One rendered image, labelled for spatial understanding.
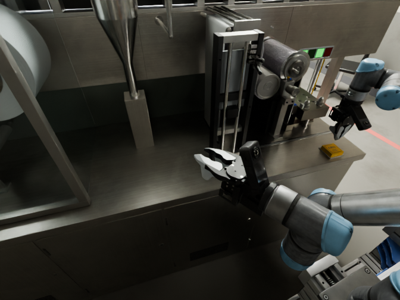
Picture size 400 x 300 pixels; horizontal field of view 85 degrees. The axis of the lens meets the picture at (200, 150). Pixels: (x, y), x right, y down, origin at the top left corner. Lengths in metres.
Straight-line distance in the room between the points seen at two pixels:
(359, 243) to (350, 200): 1.57
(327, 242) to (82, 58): 1.15
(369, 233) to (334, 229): 1.78
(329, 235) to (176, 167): 0.70
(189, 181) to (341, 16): 1.28
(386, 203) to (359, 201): 0.05
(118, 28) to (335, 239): 0.84
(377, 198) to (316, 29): 1.17
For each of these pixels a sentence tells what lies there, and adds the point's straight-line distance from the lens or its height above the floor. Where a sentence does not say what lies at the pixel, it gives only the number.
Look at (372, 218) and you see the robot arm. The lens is 0.59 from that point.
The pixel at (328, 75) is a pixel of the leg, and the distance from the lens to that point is 2.09.
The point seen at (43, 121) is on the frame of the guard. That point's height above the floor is 1.29.
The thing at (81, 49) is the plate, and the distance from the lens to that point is 1.21.
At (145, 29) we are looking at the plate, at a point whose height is 1.38.
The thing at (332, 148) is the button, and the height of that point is 0.92.
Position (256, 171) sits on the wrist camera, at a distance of 0.47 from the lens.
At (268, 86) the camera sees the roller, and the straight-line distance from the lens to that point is 1.09.
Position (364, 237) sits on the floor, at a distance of 2.21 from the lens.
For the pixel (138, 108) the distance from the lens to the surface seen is 1.01.
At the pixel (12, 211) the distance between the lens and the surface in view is 1.04.
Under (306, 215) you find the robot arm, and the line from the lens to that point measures 0.48.
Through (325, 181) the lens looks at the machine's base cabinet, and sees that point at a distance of 1.38.
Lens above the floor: 1.62
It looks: 41 degrees down
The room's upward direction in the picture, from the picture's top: straight up
